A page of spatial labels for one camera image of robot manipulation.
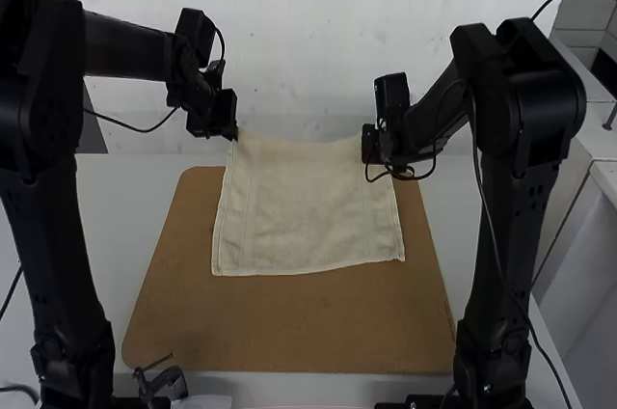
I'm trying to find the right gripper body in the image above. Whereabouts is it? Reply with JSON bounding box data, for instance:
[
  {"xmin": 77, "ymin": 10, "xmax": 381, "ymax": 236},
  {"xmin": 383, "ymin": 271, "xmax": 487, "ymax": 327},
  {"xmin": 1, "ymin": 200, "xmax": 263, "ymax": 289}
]
[{"xmin": 361, "ymin": 112, "xmax": 412, "ymax": 165}]

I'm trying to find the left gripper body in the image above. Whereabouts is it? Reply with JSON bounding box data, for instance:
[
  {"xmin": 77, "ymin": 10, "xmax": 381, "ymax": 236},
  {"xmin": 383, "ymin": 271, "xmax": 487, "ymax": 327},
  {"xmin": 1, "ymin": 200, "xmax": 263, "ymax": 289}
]
[{"xmin": 185, "ymin": 87, "xmax": 241, "ymax": 143}]

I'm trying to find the pale towel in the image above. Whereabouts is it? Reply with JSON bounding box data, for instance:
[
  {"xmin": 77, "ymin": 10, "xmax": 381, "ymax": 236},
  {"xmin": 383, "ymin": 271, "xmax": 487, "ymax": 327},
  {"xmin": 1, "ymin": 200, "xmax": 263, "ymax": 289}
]
[{"xmin": 210, "ymin": 131, "xmax": 406, "ymax": 278}]

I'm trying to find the cork mat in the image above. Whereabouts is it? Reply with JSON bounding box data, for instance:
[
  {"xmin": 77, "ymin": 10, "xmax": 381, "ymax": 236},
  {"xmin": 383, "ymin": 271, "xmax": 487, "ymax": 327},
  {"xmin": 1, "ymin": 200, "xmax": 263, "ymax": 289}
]
[{"xmin": 121, "ymin": 165, "xmax": 458, "ymax": 375}]

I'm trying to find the black clamp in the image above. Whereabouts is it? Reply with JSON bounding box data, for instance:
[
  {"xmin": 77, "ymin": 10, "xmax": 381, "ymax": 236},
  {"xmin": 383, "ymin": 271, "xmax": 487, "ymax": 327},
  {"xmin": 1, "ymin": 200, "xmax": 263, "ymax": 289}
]
[{"xmin": 131, "ymin": 352, "xmax": 190, "ymax": 401}]

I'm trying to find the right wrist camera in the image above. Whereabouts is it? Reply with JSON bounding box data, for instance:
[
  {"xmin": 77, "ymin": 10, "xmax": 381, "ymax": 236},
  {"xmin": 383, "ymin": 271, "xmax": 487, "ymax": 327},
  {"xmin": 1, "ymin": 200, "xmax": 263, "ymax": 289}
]
[{"xmin": 372, "ymin": 71, "xmax": 412, "ymax": 117}]

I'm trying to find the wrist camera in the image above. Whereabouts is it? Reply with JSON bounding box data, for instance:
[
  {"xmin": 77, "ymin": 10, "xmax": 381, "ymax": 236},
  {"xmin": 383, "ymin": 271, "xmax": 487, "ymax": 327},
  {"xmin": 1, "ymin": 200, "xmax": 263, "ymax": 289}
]
[
  {"xmin": 372, "ymin": 71, "xmax": 412, "ymax": 117},
  {"xmin": 174, "ymin": 7, "xmax": 217, "ymax": 68}
]

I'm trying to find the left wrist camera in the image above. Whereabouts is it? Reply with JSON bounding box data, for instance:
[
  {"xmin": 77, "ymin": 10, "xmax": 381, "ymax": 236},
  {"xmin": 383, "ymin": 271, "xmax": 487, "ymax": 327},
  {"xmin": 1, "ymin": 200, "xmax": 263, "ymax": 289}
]
[{"xmin": 174, "ymin": 7, "xmax": 217, "ymax": 68}]

